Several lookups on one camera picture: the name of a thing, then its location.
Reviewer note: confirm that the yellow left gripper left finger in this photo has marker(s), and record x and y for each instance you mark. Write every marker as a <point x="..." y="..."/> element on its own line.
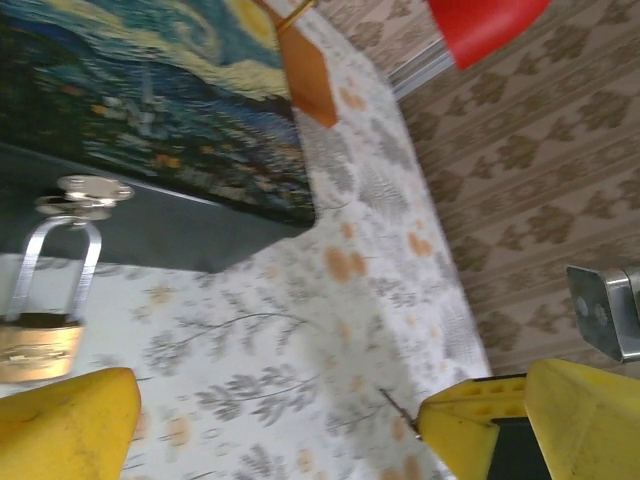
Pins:
<point x="60" y="430"/>

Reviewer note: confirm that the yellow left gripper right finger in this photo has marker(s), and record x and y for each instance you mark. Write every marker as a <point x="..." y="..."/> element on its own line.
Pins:
<point x="585" y="425"/>

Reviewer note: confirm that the brass padlock with silver shackle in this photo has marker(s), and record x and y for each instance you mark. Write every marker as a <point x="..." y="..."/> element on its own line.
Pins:
<point x="40" y="350"/>

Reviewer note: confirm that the silver metal hasp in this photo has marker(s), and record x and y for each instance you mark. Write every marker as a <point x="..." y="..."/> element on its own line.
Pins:
<point x="87" y="190"/>

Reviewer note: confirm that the floral white tablecloth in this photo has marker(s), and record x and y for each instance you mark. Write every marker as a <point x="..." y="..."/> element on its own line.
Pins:
<point x="300" y="350"/>

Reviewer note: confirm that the starry night print box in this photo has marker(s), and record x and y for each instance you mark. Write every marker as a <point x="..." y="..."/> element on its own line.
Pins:
<point x="150" y="100"/>

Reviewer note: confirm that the red plastic wine glass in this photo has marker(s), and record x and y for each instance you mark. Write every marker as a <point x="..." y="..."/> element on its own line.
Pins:
<point x="480" y="25"/>

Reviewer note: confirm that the grey metal bracket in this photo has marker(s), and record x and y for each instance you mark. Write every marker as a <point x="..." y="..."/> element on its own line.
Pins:
<point x="605" y="315"/>

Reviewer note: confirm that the aluminium frame post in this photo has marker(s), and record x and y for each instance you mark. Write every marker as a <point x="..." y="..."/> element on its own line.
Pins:
<point x="420" y="67"/>

